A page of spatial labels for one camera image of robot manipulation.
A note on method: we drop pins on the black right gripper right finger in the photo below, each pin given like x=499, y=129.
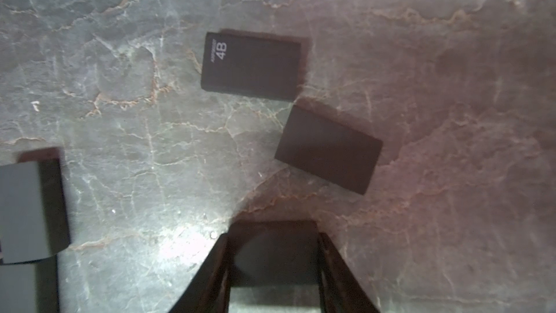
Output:
x=339, y=290

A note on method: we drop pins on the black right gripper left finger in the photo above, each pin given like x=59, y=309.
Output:
x=209, y=290

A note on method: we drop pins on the black eraser mid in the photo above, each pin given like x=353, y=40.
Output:
x=273, y=253

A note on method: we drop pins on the black eraser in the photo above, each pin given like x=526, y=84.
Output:
x=252, y=64
x=30, y=286
x=329, y=150
x=34, y=223

